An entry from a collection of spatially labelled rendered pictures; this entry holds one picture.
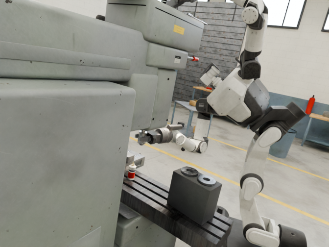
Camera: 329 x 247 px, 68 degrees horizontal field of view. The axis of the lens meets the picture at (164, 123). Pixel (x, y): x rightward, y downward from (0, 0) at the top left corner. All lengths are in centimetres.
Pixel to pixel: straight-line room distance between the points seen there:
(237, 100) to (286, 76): 719
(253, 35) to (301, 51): 731
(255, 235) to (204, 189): 74
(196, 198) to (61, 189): 65
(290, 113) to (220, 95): 40
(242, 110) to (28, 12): 115
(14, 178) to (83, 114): 23
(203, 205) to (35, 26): 95
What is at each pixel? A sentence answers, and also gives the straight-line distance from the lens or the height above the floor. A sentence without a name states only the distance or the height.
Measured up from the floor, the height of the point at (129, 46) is 170.
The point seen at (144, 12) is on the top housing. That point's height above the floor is 183.
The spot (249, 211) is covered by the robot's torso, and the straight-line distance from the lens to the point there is 178.
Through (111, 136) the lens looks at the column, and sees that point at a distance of 82.
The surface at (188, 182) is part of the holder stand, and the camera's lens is 121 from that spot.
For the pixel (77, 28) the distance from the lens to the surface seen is 82.
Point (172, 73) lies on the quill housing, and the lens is 125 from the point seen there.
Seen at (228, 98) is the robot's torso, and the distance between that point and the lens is 148.
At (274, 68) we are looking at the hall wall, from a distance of 869.
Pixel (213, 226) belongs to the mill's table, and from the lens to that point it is 127.
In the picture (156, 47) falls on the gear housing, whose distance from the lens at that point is 108.
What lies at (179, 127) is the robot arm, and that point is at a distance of 147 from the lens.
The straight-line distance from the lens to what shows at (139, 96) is 105.
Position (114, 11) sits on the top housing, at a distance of 115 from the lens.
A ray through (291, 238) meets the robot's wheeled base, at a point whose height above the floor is 73.
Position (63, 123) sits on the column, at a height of 147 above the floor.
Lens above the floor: 168
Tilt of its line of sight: 15 degrees down
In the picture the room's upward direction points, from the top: 10 degrees clockwise
